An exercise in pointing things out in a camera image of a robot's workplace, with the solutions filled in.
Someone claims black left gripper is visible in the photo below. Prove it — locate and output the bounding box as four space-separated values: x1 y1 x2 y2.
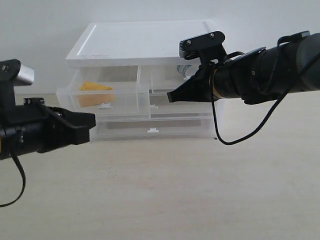
12 97 96 154

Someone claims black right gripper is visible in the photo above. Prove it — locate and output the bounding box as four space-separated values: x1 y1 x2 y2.
167 63 216 103

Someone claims white pill bottle blue label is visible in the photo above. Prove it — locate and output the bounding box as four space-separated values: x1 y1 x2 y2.
176 64 196 78

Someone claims yellow cheese wedge toy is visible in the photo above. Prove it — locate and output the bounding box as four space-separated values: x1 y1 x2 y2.
76 81 116 108

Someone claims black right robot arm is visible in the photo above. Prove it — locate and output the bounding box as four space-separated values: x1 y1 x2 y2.
167 31 320 105

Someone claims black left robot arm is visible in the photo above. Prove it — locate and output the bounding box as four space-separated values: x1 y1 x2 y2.
0 97 96 160

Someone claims clear plastic bin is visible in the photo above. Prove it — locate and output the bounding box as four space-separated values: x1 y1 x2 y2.
149 94 212 118
90 116 215 141

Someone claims white plastic drawer cabinet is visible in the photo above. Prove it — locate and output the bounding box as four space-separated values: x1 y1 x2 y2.
64 20 232 144

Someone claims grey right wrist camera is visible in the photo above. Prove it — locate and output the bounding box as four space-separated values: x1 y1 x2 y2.
179 31 227 66

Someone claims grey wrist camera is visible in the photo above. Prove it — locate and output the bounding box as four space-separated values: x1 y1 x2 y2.
179 31 227 66
0 59 35 117

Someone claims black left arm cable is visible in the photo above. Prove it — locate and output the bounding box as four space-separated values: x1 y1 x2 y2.
0 149 27 208

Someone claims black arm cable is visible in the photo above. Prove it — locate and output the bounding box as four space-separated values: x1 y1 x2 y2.
0 149 27 208
210 91 291 146

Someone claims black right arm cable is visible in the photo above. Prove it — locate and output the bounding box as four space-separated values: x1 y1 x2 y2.
210 91 291 146

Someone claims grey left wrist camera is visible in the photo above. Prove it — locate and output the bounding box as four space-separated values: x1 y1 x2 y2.
0 59 35 117

